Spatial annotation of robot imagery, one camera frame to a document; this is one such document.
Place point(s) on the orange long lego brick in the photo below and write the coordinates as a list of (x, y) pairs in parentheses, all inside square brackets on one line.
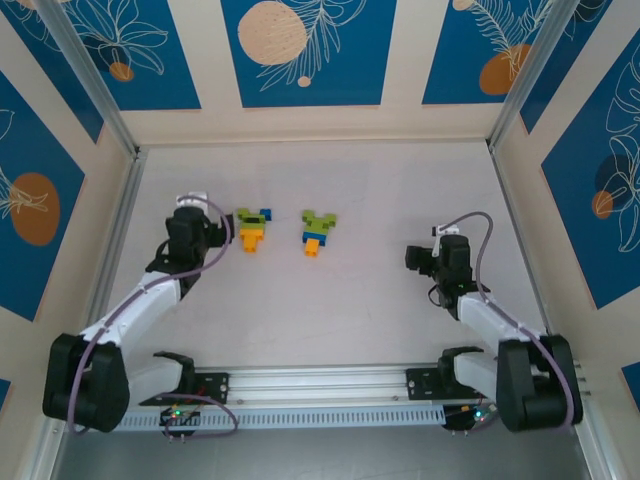
[(251, 233)]

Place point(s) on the green long lego brick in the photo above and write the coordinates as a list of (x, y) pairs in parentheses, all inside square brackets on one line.
[(260, 223), (319, 227)]

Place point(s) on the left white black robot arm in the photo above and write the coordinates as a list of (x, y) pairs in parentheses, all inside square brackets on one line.
[(140, 305)]

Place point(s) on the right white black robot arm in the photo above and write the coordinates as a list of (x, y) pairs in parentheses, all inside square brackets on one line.
[(540, 385)]

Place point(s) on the small green circuit board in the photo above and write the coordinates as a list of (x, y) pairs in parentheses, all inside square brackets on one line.
[(470, 417), (175, 414)]

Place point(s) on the grey metal panel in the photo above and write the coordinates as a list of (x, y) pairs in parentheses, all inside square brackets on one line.
[(325, 457)]

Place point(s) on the aluminium frame bar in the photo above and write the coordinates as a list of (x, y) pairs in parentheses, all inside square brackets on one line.
[(132, 180), (509, 200)]

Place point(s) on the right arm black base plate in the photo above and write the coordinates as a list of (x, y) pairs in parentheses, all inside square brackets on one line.
[(420, 385)]

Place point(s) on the blue floral wall poster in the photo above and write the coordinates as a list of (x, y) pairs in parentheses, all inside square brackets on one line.
[(50, 85), (560, 90), (20, 150), (632, 380), (450, 50), (165, 75), (350, 75), (575, 225), (4, 395)]

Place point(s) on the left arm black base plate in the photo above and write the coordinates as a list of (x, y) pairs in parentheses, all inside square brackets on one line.
[(215, 387)]

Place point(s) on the long aluminium mounting rail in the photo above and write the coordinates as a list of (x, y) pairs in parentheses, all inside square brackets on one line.
[(325, 382)]

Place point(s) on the aluminium frame post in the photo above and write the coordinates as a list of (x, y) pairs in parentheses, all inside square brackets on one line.
[(35, 470), (534, 75), (595, 450), (91, 75)]

